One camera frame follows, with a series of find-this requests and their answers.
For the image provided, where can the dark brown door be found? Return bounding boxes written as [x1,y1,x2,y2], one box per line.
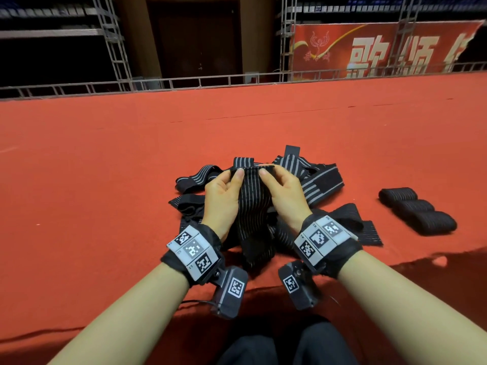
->
[147,0,243,79]

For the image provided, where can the black trousers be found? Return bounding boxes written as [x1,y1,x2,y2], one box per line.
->
[217,319,359,365]

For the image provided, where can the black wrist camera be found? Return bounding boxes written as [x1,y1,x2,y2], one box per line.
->
[277,260,322,311]
[211,265,250,320]

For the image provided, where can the pile of black straps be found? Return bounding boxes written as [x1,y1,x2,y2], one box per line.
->
[169,145,384,278]

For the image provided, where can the thin black camera cable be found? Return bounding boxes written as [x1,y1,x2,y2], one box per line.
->
[180,299,218,309]

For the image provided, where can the black wristband with marker tags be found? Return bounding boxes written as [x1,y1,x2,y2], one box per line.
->
[293,211,364,280]
[160,222,225,287]

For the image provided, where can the metal railing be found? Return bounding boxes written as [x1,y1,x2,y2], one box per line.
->
[0,60,487,99]

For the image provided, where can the red banner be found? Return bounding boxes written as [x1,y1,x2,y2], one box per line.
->
[291,21,485,79]

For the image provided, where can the person's left forearm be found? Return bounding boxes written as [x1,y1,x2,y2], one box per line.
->
[49,262,191,365]

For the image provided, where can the metal truss column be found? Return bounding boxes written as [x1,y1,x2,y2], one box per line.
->
[91,0,134,92]
[279,0,298,81]
[388,0,423,77]

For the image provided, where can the person's right forearm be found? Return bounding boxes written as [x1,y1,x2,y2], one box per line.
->
[337,250,487,365]

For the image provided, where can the person's left hand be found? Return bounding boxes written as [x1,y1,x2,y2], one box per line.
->
[201,167,246,242]

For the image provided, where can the person's right hand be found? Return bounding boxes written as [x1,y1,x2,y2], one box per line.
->
[259,164,313,235]

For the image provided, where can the black striped strap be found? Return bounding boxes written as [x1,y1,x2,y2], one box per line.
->
[392,198,436,220]
[230,165,276,271]
[379,187,419,207]
[409,210,458,236]

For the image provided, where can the tiered bleacher seats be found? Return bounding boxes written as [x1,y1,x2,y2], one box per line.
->
[0,4,115,39]
[297,0,487,16]

